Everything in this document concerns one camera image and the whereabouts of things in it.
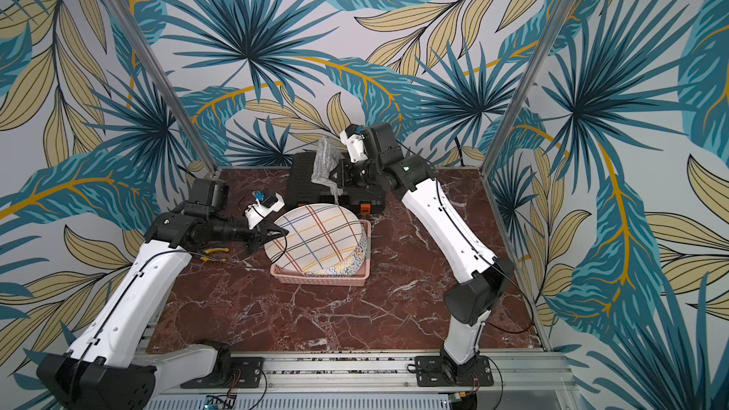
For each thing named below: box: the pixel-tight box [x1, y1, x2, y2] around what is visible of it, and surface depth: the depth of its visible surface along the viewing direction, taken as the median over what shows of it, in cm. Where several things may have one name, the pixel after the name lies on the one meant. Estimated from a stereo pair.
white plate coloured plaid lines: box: [264, 203, 363, 274], surface depth 75 cm
